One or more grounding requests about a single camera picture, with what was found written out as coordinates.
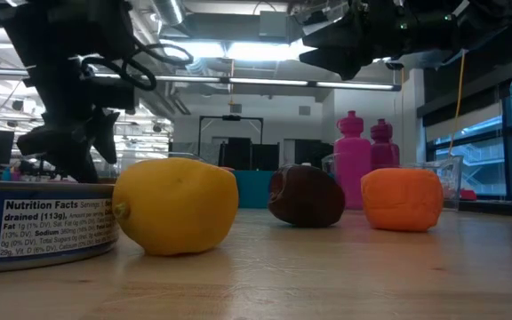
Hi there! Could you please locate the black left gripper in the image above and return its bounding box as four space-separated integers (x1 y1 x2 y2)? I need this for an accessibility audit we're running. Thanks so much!
15 57 136 184

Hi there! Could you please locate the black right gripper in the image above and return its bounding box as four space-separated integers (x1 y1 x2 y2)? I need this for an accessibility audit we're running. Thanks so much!
298 0 461 82

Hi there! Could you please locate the magenta plastic bottle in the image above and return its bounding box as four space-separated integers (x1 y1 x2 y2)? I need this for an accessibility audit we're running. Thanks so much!
370 117 402 171

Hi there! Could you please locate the pink plastic bottle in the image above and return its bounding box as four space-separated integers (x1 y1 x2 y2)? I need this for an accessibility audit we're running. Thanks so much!
333 109 372 211

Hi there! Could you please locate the long ceiling light bar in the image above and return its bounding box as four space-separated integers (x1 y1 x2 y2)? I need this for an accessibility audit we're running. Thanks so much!
91 70 403 92

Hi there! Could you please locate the clear plastic container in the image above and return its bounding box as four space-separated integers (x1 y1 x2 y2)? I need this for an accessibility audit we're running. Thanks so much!
321 153 465 212
116 150 208 177

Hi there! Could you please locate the blue label tin can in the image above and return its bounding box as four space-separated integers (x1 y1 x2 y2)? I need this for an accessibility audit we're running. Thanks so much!
0 180 119 275

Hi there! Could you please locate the yellow toy lemon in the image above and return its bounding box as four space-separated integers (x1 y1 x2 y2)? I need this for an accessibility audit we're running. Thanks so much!
111 156 240 257

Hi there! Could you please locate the dark maroon toy fruit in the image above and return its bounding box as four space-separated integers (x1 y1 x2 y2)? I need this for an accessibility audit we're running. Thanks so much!
268 164 347 228

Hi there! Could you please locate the blocky orange toy fruit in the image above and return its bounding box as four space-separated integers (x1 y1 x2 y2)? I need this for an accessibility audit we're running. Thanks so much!
360 167 444 233

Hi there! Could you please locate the teal plastic bin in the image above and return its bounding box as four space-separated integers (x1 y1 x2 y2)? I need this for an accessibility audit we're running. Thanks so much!
232 170 276 210

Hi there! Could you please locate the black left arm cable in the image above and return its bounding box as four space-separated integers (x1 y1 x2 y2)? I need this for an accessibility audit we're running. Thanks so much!
80 40 195 92

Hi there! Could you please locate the black metal stand frame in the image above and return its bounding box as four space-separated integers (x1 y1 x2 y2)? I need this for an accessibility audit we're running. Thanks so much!
198 115 265 171

